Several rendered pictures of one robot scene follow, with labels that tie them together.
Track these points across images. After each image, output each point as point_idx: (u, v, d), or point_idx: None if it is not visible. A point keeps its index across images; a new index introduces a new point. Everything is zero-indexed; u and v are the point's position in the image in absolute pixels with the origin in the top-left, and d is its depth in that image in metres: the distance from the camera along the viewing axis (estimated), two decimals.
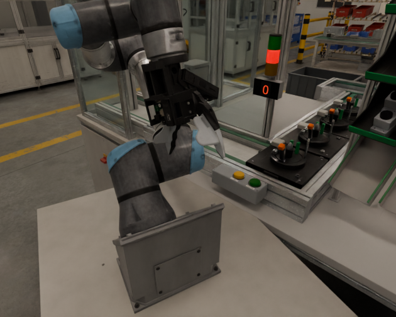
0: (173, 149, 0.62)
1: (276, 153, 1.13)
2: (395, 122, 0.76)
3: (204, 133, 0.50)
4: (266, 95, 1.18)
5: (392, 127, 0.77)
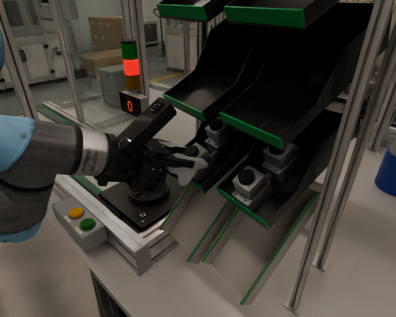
0: None
1: None
2: (205, 161, 0.57)
3: (184, 174, 0.53)
4: (131, 112, 0.99)
5: (203, 168, 0.58)
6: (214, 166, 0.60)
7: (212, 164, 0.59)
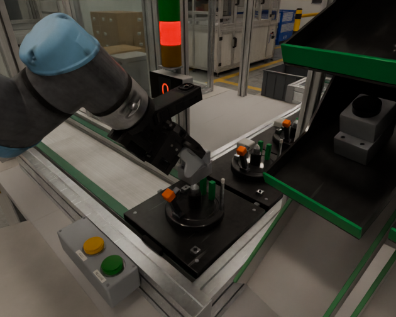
0: None
1: (178, 198, 0.66)
2: None
3: (191, 164, 0.52)
4: None
5: (202, 169, 0.58)
6: (209, 172, 0.60)
7: (209, 168, 0.59)
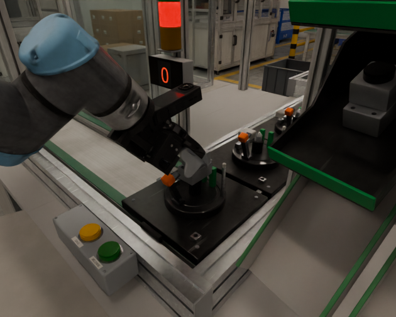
0: None
1: (178, 185, 0.64)
2: None
3: (191, 164, 0.52)
4: (166, 84, 0.69)
5: (202, 169, 0.58)
6: (209, 172, 0.60)
7: (209, 168, 0.59)
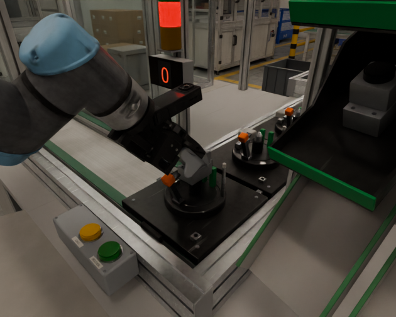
0: None
1: (178, 185, 0.64)
2: None
3: (191, 164, 0.52)
4: (166, 84, 0.69)
5: (202, 169, 0.58)
6: (209, 172, 0.60)
7: (209, 168, 0.59)
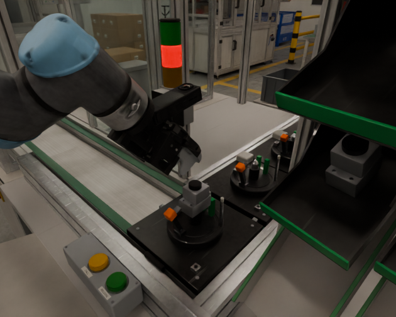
0: None
1: (179, 214, 0.69)
2: (205, 195, 0.62)
3: (187, 162, 0.53)
4: None
5: (202, 202, 0.62)
6: (208, 204, 0.65)
7: (208, 200, 0.64)
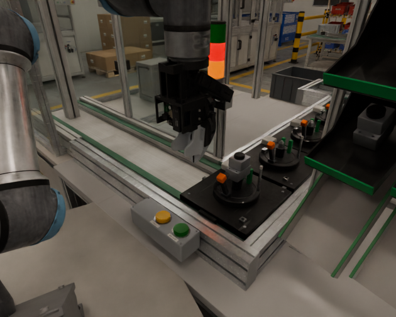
0: (196, 155, 0.58)
1: None
2: (247, 165, 0.77)
3: (194, 145, 0.53)
4: None
5: (244, 170, 0.77)
6: (248, 172, 0.79)
7: (248, 169, 0.78)
